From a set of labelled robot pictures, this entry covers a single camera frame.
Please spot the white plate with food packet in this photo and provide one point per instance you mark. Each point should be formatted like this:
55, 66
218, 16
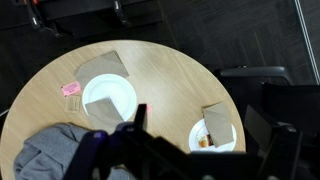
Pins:
195, 137

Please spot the flat brown paper napkin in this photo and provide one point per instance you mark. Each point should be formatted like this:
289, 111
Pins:
100, 65

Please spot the black office chair with armrest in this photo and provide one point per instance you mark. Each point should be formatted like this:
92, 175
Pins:
260, 71

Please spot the white baseboard strip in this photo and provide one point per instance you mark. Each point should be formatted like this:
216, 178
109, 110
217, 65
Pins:
306, 40

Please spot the large white round plate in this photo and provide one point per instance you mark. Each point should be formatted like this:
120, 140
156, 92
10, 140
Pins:
115, 87

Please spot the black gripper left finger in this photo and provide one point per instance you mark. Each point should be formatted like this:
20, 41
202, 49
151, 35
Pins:
91, 153

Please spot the black orange bar clamp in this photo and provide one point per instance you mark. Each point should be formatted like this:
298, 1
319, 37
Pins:
35, 18
120, 13

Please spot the grey cloth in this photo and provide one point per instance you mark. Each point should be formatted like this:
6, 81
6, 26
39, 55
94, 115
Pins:
46, 150

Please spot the orange red condiment packet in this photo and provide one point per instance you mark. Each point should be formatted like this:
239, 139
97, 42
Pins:
203, 141

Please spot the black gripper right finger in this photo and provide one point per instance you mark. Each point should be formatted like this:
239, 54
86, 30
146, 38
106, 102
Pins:
285, 150

